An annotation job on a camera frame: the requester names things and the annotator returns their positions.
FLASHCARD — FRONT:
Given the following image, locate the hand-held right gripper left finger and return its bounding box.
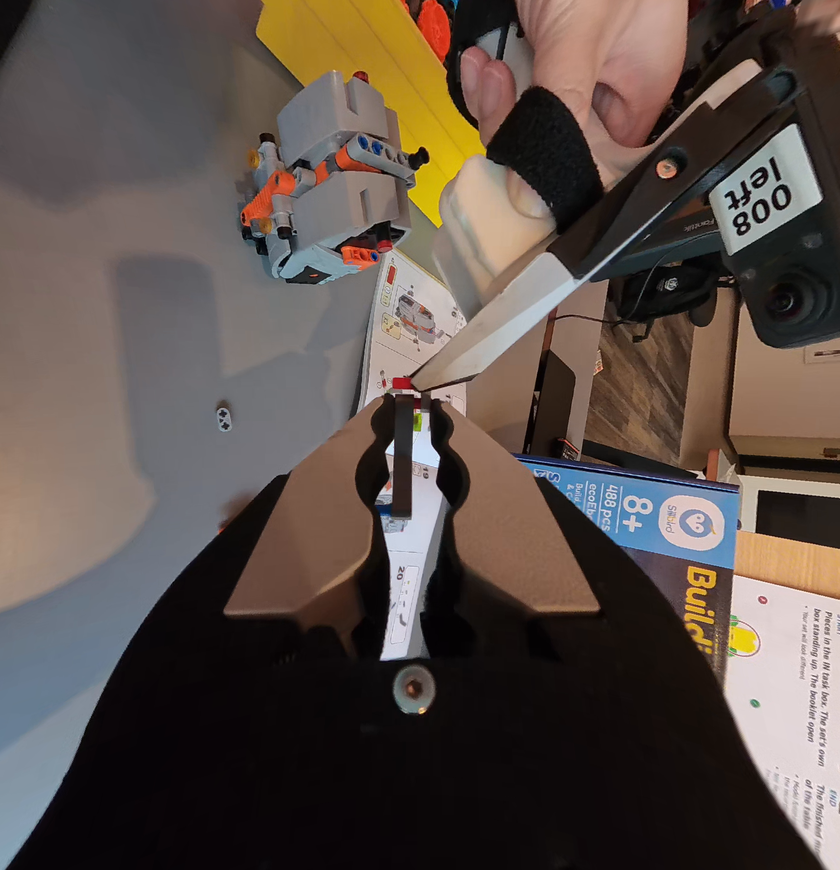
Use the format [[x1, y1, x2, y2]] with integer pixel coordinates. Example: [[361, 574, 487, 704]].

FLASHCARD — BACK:
[[223, 394, 401, 660]]

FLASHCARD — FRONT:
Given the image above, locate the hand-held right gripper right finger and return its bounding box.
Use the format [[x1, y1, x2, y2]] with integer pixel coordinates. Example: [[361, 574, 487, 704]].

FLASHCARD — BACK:
[[420, 397, 601, 660]]

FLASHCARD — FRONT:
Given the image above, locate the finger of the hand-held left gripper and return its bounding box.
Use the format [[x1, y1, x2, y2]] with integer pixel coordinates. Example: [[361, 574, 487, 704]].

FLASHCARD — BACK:
[[406, 64, 801, 394]]

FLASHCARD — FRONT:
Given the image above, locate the black toy beam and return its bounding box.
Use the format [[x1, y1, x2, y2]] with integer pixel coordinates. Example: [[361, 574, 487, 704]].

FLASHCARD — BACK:
[[393, 394, 415, 521]]

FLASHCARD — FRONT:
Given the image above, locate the white printed task sheet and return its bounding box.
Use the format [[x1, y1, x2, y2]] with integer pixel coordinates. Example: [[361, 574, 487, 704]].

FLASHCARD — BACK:
[[722, 574, 840, 870]]

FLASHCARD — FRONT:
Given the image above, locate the grey desk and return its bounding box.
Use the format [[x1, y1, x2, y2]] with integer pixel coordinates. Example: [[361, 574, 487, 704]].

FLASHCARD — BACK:
[[0, 0, 550, 783]]

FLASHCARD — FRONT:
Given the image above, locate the person's left hand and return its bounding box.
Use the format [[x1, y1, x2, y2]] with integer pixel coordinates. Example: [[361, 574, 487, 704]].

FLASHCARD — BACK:
[[457, 0, 689, 213]]

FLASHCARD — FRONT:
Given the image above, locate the white instruction manual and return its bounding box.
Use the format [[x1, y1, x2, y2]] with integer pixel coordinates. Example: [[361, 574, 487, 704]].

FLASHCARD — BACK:
[[357, 248, 472, 660]]

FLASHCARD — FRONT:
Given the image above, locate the blue building kit box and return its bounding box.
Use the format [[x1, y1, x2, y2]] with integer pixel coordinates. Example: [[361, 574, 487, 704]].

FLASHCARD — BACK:
[[512, 452, 742, 687]]

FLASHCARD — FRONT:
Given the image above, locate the grey orange toy vehicle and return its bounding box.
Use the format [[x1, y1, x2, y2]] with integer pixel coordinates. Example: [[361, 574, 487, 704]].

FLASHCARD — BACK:
[[238, 68, 431, 285]]

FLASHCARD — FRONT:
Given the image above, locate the light wooden board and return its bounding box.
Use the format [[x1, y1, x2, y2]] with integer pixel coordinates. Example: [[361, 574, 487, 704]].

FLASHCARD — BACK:
[[733, 530, 840, 606]]

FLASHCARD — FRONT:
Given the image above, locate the yellow plastic bin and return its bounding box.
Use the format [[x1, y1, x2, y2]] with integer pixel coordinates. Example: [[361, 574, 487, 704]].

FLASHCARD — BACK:
[[256, 0, 489, 228]]

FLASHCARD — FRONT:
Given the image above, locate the black screen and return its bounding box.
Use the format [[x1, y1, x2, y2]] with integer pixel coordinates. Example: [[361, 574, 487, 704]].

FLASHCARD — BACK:
[[753, 486, 840, 551]]

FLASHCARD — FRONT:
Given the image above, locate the orange toy gear wheel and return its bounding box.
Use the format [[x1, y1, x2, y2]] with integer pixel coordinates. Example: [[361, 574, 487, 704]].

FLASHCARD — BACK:
[[403, 0, 455, 62]]

